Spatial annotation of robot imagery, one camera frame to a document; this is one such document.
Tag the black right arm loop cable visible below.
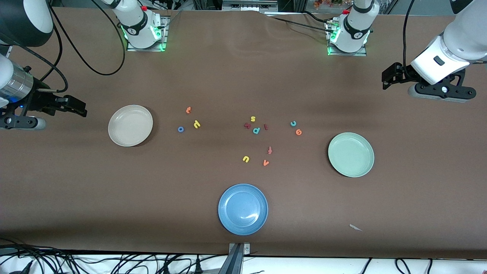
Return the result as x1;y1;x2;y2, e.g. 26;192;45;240
49;0;127;76

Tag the black cable on table cover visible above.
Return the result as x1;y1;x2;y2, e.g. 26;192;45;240
266;14;335;34
299;11;331;25

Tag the orange leafy decoration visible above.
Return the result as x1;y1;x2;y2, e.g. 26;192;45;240
314;0;352;9

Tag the looped black cable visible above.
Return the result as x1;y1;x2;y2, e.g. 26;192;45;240
395;258;413;274

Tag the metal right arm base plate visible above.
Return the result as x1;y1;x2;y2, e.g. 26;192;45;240
126;15;169;52

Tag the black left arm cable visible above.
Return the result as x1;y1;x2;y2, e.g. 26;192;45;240
402;0;416;72

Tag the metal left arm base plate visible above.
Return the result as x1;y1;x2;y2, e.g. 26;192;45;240
326;19;368;57

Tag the silver aluminium frame bar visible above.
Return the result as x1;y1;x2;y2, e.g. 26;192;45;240
222;0;279;12

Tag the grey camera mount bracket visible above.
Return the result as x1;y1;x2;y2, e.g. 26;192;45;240
218;242;251;274

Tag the brown table cover sheet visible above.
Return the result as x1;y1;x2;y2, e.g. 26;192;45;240
0;6;487;260

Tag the blue plate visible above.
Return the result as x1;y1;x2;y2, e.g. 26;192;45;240
218;183;269;236

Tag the tangled black cable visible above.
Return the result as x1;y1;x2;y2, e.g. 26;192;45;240
0;238;82;274

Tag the pale green plate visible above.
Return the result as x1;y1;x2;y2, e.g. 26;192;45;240
328;132;375;178

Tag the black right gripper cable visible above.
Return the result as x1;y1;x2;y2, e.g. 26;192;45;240
0;23;69;93

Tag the beige brown plate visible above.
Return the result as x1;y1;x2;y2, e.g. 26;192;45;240
108;105;154;147

